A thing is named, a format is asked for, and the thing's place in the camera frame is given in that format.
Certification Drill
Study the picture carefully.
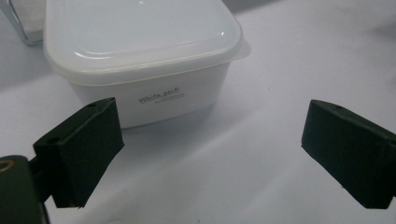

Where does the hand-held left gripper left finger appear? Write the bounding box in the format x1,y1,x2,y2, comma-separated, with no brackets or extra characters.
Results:
33,96,125,209

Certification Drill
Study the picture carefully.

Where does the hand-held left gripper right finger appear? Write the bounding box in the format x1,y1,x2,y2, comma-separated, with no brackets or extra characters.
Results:
300,99,396,210

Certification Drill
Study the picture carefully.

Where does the white plastic container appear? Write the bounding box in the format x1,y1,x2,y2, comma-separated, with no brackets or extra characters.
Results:
66,60,233,130

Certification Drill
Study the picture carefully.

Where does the white plastic container lid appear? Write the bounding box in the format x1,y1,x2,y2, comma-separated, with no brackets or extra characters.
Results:
42,0,252,87

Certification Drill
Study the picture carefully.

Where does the clear glass pitcher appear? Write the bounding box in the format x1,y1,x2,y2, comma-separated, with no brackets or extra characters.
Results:
0,0,48,47

